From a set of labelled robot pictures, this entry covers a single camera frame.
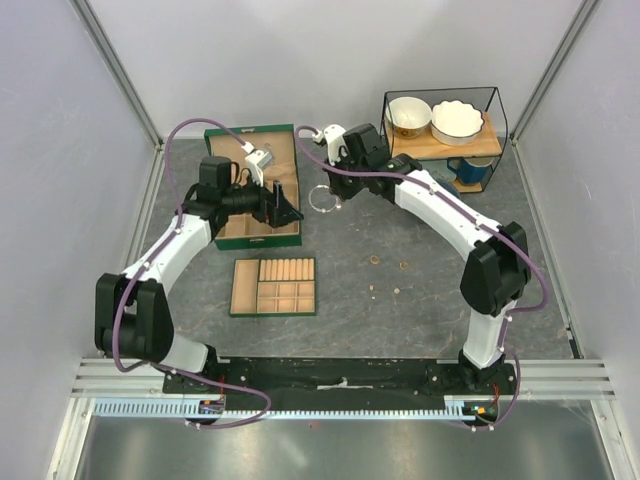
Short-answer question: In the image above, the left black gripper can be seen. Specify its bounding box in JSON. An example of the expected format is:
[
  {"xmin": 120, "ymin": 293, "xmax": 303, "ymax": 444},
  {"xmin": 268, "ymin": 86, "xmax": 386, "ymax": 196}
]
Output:
[{"xmin": 222, "ymin": 170, "xmax": 303, "ymax": 229}]

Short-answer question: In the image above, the silver pearl bracelet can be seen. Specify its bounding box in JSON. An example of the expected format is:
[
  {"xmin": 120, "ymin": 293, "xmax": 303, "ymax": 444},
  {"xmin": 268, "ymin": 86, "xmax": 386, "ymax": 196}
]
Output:
[{"xmin": 308, "ymin": 184, "xmax": 343, "ymax": 214}]

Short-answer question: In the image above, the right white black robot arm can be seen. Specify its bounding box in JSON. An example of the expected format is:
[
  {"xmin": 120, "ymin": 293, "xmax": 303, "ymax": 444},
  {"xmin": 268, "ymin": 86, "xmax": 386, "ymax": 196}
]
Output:
[{"xmin": 312, "ymin": 124, "xmax": 532, "ymax": 394}]

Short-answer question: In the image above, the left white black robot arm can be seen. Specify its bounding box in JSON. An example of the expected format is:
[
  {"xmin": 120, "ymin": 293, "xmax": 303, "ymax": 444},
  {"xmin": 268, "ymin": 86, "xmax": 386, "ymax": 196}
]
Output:
[{"xmin": 94, "ymin": 156, "xmax": 303, "ymax": 393}]

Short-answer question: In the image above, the green open jewelry box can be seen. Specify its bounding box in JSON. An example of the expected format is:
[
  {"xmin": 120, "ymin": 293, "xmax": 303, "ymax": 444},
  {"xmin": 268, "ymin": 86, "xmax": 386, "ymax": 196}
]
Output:
[{"xmin": 204, "ymin": 124, "xmax": 302, "ymax": 250}]

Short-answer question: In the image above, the green jewelry tray insert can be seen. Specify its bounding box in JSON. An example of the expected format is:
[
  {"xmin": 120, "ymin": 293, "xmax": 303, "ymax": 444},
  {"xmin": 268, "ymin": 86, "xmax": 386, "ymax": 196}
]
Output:
[{"xmin": 229, "ymin": 257, "xmax": 317, "ymax": 317}]

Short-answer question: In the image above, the white ceramic bowl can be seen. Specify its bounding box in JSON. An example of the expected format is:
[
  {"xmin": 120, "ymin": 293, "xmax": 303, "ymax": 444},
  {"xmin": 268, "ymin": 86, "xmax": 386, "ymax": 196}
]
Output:
[{"xmin": 386, "ymin": 96, "xmax": 432, "ymax": 139}]

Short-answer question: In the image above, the blue ceramic bowl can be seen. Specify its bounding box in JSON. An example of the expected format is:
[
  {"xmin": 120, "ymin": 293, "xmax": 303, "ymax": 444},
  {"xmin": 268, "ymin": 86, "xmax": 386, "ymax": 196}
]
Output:
[{"xmin": 438, "ymin": 181, "xmax": 461, "ymax": 199}]

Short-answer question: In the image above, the blue mug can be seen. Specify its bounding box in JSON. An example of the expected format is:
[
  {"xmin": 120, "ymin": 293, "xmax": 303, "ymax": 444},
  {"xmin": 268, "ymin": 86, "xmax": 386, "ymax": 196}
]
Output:
[{"xmin": 446, "ymin": 157, "xmax": 493, "ymax": 185}]

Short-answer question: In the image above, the white scalloped dish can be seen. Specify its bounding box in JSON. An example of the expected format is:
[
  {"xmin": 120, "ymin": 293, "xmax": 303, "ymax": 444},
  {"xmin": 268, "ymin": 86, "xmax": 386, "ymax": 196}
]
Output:
[{"xmin": 431, "ymin": 100, "xmax": 485, "ymax": 146}]

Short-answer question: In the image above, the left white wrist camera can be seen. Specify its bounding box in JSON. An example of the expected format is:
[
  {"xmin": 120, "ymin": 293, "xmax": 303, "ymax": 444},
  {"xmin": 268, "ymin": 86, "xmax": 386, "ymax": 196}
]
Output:
[{"xmin": 241, "ymin": 142, "xmax": 274, "ymax": 186}]

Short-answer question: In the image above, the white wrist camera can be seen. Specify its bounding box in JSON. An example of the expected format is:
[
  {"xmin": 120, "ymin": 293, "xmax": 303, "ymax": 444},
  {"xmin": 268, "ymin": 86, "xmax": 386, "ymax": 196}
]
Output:
[
  {"xmin": 241, "ymin": 142, "xmax": 274, "ymax": 186},
  {"xmin": 312, "ymin": 124, "xmax": 346, "ymax": 166}
]

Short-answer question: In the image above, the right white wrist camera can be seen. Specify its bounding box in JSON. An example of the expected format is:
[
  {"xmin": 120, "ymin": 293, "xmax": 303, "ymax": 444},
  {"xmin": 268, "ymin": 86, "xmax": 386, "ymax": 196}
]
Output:
[{"xmin": 312, "ymin": 124, "xmax": 346, "ymax": 166}]

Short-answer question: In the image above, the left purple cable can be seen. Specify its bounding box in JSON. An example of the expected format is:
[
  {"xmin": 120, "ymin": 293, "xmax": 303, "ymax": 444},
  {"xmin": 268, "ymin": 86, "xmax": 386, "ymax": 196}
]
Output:
[{"xmin": 112, "ymin": 116, "xmax": 274, "ymax": 431}]

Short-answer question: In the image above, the purple cable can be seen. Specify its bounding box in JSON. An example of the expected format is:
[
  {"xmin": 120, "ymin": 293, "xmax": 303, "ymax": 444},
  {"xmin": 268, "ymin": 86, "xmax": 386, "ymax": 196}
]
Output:
[
  {"xmin": 112, "ymin": 116, "xmax": 274, "ymax": 431},
  {"xmin": 294, "ymin": 125, "xmax": 551, "ymax": 433}
]

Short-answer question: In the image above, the black wire shelf rack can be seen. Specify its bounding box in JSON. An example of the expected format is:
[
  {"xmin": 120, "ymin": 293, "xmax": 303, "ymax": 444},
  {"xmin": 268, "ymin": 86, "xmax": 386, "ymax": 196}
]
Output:
[{"xmin": 381, "ymin": 86, "xmax": 509, "ymax": 194}]

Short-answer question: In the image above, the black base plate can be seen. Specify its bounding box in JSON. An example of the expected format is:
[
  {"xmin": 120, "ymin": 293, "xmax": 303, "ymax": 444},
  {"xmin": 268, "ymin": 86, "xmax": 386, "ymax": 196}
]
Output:
[{"xmin": 162, "ymin": 357, "xmax": 517, "ymax": 413}]

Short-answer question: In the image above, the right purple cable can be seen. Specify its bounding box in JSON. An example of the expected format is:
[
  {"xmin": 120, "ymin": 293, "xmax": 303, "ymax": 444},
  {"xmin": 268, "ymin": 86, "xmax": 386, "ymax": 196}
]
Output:
[{"xmin": 294, "ymin": 125, "xmax": 551, "ymax": 433}]

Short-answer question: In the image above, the light blue cable duct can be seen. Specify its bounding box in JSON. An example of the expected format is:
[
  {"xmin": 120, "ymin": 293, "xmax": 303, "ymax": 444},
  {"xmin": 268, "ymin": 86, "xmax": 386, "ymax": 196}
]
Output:
[{"xmin": 93, "ymin": 398, "xmax": 490, "ymax": 421}]

